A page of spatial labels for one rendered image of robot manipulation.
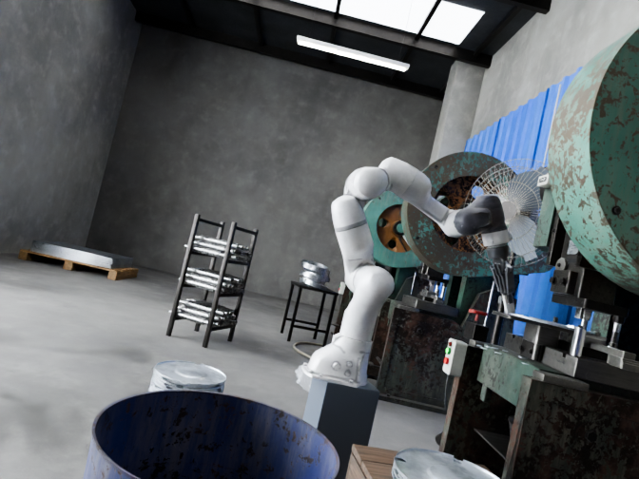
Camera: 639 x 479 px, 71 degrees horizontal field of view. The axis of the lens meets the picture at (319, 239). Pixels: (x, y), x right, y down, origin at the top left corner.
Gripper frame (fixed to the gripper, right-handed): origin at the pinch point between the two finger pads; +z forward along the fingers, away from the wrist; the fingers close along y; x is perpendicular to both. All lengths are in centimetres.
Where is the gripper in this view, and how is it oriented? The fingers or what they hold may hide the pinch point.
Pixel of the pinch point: (509, 303)
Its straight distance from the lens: 171.6
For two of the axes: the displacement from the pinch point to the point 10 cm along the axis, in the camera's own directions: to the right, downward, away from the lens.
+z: 2.0, 9.8, 0.0
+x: 9.8, -1.9, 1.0
